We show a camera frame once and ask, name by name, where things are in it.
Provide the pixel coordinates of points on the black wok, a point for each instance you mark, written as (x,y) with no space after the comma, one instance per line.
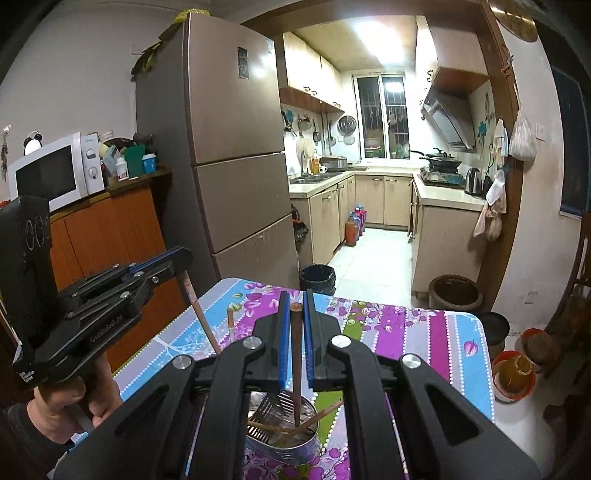
(443,161)

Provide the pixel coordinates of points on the white wall outlet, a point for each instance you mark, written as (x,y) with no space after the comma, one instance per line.
(532,296)

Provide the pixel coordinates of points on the beige base cabinets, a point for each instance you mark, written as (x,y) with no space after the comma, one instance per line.
(369,198)

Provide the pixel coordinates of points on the blue and white cup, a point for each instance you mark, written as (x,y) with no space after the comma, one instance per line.
(148,164)

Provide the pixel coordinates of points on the round gold wall clock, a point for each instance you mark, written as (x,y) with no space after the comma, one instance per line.
(512,18)

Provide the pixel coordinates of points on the green container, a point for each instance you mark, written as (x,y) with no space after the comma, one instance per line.
(135,160)

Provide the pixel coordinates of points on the black pot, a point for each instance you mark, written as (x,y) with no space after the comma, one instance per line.
(495,330)

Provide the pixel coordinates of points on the brown refrigerator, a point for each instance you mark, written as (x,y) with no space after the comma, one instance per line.
(231,138)

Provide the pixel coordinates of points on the hanging kitchen cloths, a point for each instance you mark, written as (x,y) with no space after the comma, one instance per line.
(491,207)

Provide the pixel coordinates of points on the red plastic basin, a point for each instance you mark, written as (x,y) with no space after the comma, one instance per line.
(512,376)
(538,346)

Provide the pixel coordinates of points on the white wall switch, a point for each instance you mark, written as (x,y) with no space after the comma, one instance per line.
(540,131)

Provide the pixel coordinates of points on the gas stove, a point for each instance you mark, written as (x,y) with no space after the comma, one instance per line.
(441,178)

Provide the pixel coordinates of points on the white plastic bag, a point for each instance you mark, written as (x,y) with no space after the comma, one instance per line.
(522,141)

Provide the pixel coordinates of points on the dark window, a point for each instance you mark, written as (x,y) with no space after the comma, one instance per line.
(572,161)

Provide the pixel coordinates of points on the yellow green cloth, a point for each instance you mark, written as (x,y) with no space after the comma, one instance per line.
(147,57)

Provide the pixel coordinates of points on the person's left hand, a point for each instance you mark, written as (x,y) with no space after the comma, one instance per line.
(55,406)

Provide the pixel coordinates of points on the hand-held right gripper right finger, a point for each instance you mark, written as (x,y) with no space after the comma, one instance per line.
(308,341)

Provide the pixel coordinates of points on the black and white alarm clock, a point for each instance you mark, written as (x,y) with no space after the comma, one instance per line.
(33,144)

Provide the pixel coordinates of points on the floral striped tablecloth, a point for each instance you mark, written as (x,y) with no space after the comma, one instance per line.
(406,332)

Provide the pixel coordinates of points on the base cabinet under stove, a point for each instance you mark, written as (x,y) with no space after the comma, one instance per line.
(443,244)

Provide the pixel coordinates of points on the small white bottle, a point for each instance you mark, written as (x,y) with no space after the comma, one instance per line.
(121,169)

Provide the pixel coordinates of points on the steel range hood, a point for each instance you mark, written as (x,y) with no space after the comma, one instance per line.
(448,115)

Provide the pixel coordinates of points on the beige wall cabinets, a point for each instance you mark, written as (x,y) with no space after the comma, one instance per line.
(304,64)

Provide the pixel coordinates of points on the orange plastic bottle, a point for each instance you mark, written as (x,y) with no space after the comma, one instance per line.
(352,230)

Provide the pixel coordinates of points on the black trash bin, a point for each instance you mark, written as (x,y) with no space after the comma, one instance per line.
(317,280)

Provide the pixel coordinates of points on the steel electric kettle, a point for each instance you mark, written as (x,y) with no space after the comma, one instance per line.
(473,181)

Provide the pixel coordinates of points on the yellow bottle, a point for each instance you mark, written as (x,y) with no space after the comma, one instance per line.
(315,162)

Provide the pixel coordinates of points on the orange wooden cabinet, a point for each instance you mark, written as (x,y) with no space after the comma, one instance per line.
(115,230)

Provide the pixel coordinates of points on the perforated metal utensil holder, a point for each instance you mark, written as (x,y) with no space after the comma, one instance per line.
(295,454)

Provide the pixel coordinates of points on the wall hook with hanging ornament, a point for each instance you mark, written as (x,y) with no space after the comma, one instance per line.
(4,145)

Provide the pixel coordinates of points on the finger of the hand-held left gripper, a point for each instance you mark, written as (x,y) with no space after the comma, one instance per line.
(147,285)
(152,259)

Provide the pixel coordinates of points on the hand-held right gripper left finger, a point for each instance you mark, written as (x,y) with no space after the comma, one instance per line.
(284,341)

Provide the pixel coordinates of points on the dark brown wooden chopstick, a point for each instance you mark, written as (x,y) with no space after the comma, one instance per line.
(296,350)

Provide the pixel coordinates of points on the brown ceramic jar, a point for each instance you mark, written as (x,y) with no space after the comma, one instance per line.
(455,293)

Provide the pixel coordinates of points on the slotted metal spatula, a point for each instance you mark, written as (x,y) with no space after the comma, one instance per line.
(272,406)

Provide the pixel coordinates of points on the barred kitchen window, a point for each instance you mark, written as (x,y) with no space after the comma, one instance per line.
(381,115)

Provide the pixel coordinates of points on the white microwave oven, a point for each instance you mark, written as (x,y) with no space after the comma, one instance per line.
(46,173)

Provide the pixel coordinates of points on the wall cabinet above hood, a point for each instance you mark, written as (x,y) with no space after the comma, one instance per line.
(457,50)

